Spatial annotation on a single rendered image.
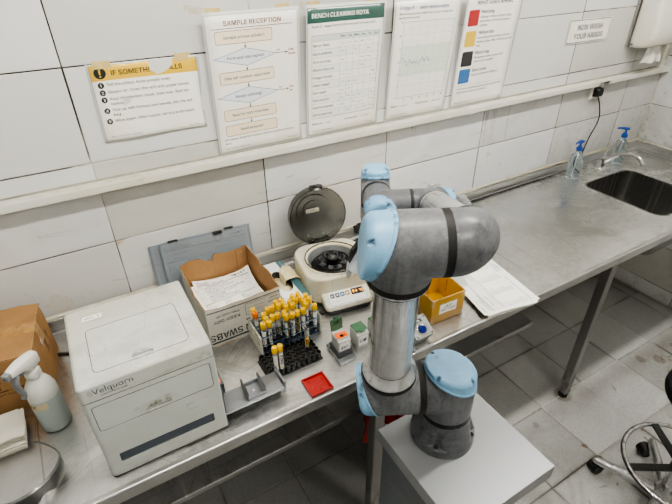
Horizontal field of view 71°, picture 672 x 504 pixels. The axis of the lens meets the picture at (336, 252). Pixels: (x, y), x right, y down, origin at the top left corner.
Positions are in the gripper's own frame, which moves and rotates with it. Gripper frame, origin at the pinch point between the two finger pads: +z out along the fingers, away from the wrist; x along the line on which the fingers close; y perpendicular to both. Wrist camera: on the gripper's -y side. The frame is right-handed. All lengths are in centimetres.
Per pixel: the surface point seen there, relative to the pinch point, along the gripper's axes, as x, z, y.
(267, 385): -36.7, 15.6, 18.8
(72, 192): -78, -26, -30
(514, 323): 96, 84, -38
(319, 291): -12.8, 14.1, -13.0
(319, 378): -21.9, 19.7, 17.7
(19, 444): -98, 16, 16
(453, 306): 27.0, 16.5, 6.1
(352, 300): -2.7, 17.2, -8.5
